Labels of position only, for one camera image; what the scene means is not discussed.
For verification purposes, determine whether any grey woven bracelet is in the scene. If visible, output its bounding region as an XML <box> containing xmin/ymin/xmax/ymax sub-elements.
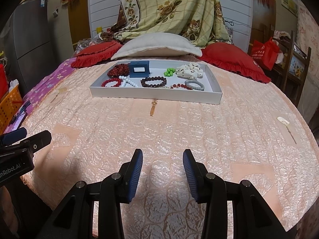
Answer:
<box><xmin>184</xmin><ymin>79</ymin><xmax>206</xmax><ymax>92</ymax></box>

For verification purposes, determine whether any red bead bracelet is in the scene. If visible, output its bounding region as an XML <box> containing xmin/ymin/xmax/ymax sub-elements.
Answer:
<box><xmin>170</xmin><ymin>83</ymin><xmax>193</xmax><ymax>91</ymax></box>
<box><xmin>100</xmin><ymin>77</ymin><xmax>123</xmax><ymax>88</ymax></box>

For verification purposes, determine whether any dark brown bead bracelet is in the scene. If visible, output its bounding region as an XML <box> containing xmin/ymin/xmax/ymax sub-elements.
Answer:
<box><xmin>140</xmin><ymin>75</ymin><xmax>168</xmax><ymax>89</ymax></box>

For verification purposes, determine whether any white pearl bead necklace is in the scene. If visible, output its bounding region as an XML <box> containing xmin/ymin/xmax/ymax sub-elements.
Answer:
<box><xmin>118</xmin><ymin>75</ymin><xmax>139</xmax><ymax>89</ymax></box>

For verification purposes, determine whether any dark red dotted scrunchie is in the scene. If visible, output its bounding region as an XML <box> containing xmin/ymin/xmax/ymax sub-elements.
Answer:
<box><xmin>107</xmin><ymin>64</ymin><xmax>130</xmax><ymax>77</ymax></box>

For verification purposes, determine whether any white cherry print scrunchie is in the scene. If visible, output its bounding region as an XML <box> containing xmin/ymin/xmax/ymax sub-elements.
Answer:
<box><xmin>175</xmin><ymin>62</ymin><xmax>203</xmax><ymax>80</ymax></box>

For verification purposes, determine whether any blue hair claw clip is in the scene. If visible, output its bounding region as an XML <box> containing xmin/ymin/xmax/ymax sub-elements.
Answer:
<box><xmin>128</xmin><ymin>61</ymin><xmax>150</xmax><ymax>78</ymax></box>

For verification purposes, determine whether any green bead bracelet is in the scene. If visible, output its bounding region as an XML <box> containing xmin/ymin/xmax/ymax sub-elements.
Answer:
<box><xmin>163</xmin><ymin>67</ymin><xmax>177</xmax><ymax>78</ymax></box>

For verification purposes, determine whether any orange plastic basket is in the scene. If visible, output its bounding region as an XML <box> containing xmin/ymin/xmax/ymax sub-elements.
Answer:
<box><xmin>0</xmin><ymin>86</ymin><xmax>23</xmax><ymax>134</ymax></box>

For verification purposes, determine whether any purple floral blanket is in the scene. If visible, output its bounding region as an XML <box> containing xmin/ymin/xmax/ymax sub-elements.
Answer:
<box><xmin>23</xmin><ymin>58</ymin><xmax>76</xmax><ymax>117</ymax></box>

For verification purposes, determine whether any red box on left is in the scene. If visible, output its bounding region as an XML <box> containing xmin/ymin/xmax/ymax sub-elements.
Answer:
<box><xmin>0</xmin><ymin>64</ymin><xmax>9</xmax><ymax>99</ymax></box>

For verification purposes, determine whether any pink quilted bedspread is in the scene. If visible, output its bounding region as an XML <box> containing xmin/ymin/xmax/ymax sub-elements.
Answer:
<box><xmin>23</xmin><ymin>64</ymin><xmax>318</xmax><ymax>238</ymax></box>

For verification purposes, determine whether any white shallow box tray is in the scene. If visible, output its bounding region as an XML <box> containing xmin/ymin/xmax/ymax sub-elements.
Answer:
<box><xmin>90</xmin><ymin>59</ymin><xmax>223</xmax><ymax>105</ymax></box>

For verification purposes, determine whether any grey refrigerator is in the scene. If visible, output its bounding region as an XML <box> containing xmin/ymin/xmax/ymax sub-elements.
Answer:
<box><xmin>4</xmin><ymin>0</ymin><xmax>57</xmax><ymax>96</ymax></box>

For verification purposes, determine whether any red pillow right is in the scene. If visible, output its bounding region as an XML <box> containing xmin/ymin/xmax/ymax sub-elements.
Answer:
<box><xmin>200</xmin><ymin>42</ymin><xmax>271</xmax><ymax>84</ymax></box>

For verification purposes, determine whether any round red ruffled cushion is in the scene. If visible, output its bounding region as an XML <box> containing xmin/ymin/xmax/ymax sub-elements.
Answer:
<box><xmin>71</xmin><ymin>40</ymin><xmax>123</xmax><ymax>69</ymax></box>

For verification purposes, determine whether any white pillow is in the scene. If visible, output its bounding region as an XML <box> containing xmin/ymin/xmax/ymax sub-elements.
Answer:
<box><xmin>111</xmin><ymin>32</ymin><xmax>202</xmax><ymax>61</ymax></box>

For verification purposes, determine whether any clear plastic bag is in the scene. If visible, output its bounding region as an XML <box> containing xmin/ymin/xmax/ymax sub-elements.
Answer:
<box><xmin>72</xmin><ymin>35</ymin><xmax>103</xmax><ymax>57</ymax></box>

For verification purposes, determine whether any red shopping bag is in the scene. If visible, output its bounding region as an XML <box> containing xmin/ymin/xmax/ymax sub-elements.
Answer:
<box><xmin>250</xmin><ymin>38</ymin><xmax>281</xmax><ymax>71</ymax></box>

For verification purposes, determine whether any floral beige quilt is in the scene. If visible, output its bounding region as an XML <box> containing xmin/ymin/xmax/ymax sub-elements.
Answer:
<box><xmin>102</xmin><ymin>0</ymin><xmax>231</xmax><ymax>48</ymax></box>

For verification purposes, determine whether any white headboard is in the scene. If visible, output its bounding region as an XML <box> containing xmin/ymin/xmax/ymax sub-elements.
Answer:
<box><xmin>88</xmin><ymin>0</ymin><xmax>252</xmax><ymax>52</ymax></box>

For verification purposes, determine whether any blue striped lanyard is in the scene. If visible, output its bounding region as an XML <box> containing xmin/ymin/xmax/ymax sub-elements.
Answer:
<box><xmin>15</xmin><ymin>100</ymin><xmax>32</xmax><ymax>116</ymax></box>

